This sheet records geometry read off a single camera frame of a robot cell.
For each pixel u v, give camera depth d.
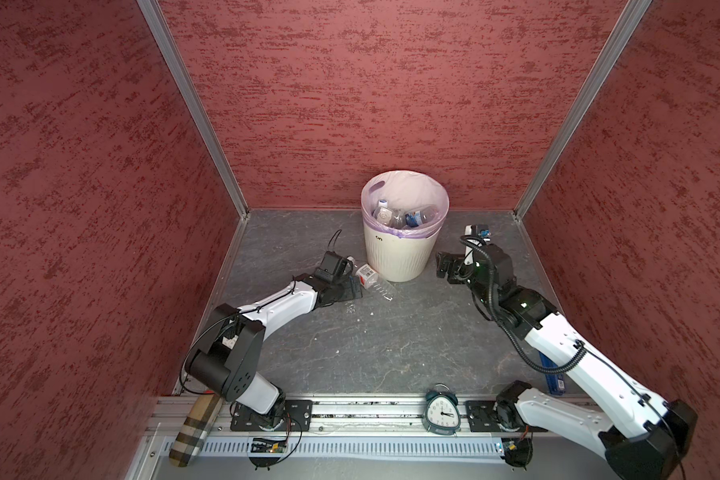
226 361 0.44
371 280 0.95
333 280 0.71
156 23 0.72
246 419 0.73
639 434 0.39
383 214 0.85
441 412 0.72
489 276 0.52
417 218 0.92
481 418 0.74
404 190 0.97
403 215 1.01
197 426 0.70
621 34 0.74
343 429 0.73
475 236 0.63
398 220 1.00
